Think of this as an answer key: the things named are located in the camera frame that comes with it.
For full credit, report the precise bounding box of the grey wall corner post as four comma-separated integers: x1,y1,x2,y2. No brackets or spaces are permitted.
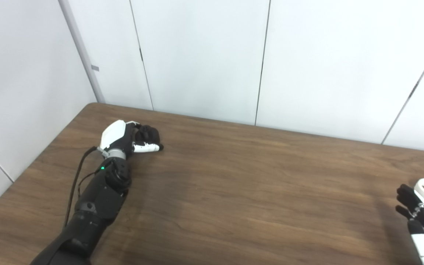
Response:
58,0,106,104

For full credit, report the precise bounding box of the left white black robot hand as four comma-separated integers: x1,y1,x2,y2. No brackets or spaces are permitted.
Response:
100,120,164,153

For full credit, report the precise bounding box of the round black plastic part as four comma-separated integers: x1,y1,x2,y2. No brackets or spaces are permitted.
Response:
135,125,161,145

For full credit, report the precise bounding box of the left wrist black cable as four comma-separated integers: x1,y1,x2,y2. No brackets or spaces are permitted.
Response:
64,146,99,229

